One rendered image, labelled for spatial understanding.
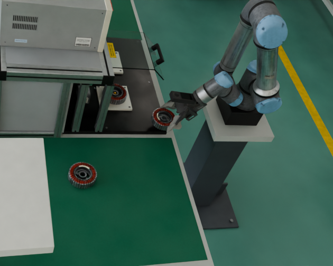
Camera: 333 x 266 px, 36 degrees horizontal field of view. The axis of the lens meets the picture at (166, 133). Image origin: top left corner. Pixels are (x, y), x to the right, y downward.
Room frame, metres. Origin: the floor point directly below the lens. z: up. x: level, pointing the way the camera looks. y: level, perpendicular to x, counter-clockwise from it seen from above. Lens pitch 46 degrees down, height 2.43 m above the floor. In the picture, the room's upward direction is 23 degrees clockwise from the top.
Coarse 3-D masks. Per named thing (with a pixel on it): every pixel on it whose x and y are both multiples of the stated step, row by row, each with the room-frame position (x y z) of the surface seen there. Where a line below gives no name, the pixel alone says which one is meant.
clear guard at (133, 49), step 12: (108, 36) 1.74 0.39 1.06; (120, 36) 1.77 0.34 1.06; (132, 36) 1.80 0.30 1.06; (144, 36) 1.84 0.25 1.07; (120, 48) 1.70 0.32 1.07; (132, 48) 1.73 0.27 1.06; (144, 48) 1.76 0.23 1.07; (120, 60) 1.62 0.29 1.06; (132, 60) 1.65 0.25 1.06; (144, 60) 1.68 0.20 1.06; (156, 72) 1.66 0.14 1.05
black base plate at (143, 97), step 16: (128, 80) 1.86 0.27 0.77; (144, 80) 1.90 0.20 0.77; (96, 96) 1.67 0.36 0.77; (144, 96) 1.80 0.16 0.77; (96, 112) 1.58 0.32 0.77; (112, 112) 1.62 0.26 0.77; (128, 112) 1.66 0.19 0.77; (144, 112) 1.70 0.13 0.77; (64, 128) 1.42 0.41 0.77; (80, 128) 1.45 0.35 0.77; (112, 128) 1.53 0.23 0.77; (128, 128) 1.56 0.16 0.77; (144, 128) 1.60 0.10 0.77
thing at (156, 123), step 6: (162, 108) 1.68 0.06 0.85; (156, 114) 1.64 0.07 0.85; (162, 114) 1.67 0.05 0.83; (168, 114) 1.67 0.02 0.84; (174, 114) 1.68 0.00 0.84; (156, 120) 1.60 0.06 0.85; (162, 120) 1.63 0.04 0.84; (168, 120) 1.65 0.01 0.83; (156, 126) 1.59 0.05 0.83; (162, 126) 1.59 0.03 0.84
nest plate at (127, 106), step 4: (96, 88) 1.71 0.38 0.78; (100, 88) 1.72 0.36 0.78; (100, 92) 1.69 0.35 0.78; (100, 96) 1.67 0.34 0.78; (128, 96) 1.74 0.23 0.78; (100, 100) 1.65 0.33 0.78; (128, 100) 1.72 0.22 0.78; (112, 104) 1.65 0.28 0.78; (116, 104) 1.66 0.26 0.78; (120, 104) 1.67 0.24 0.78; (124, 104) 1.68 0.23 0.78; (128, 104) 1.69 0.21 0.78; (108, 108) 1.62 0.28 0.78; (112, 108) 1.63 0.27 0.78; (116, 108) 1.64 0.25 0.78; (120, 108) 1.65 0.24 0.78; (124, 108) 1.66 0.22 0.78; (128, 108) 1.67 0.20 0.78
